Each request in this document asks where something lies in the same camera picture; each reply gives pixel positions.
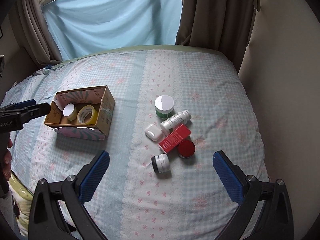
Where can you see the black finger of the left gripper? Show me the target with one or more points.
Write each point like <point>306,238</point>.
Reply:
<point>35,111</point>

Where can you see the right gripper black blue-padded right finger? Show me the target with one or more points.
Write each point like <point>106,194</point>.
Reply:
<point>275,220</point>

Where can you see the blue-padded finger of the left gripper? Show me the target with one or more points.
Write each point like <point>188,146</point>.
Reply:
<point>20,105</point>

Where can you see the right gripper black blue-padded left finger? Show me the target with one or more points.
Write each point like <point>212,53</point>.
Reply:
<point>46,220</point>

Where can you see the black and white jar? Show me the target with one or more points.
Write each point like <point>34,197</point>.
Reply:
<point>160,163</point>

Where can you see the red cosmetic box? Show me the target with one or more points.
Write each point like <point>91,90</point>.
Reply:
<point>174,138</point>

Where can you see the white earbuds case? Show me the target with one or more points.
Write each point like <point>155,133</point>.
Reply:
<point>153,132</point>

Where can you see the white pill bottle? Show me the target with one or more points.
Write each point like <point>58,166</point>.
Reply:
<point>169,125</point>

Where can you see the green jar white lid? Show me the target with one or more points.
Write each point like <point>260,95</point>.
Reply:
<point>164,106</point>

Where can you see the person's left hand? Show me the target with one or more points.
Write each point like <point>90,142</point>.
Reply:
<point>7,161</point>

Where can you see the white-lid cream jar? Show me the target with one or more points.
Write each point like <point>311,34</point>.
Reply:
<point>70,112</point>

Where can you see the open cardboard box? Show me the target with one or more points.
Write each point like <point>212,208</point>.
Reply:
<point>99,97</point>

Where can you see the yellow tape roll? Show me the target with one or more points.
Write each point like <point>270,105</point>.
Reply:
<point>87,115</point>

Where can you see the light blue curtain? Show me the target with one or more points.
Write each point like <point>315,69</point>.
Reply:
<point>82,27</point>

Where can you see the brown curtain right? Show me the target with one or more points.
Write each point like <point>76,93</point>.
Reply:
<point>221,25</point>

